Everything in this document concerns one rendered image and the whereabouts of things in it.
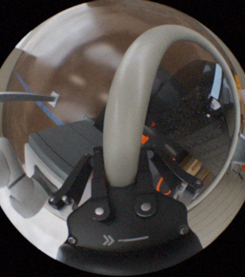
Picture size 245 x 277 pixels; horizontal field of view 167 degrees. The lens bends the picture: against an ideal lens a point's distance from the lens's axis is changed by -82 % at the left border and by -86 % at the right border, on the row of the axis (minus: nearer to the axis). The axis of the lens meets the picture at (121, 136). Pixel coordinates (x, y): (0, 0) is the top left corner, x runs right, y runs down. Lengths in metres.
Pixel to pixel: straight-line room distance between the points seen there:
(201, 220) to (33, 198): 5.75
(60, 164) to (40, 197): 0.21
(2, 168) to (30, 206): 0.19
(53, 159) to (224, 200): 5.79
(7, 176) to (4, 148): 0.12
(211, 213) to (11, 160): 5.88
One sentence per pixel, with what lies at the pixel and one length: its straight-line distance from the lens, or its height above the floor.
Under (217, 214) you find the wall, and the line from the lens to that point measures 5.60.
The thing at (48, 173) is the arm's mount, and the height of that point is 0.83.
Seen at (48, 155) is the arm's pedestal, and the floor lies 0.78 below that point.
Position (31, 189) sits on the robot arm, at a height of 0.95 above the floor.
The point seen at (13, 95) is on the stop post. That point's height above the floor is 0.73.
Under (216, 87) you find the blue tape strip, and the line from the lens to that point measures 0.49.
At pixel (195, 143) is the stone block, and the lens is 0.57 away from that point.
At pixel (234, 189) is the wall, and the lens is 5.70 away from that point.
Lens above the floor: 1.03
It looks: 75 degrees down
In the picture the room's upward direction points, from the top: 176 degrees counter-clockwise
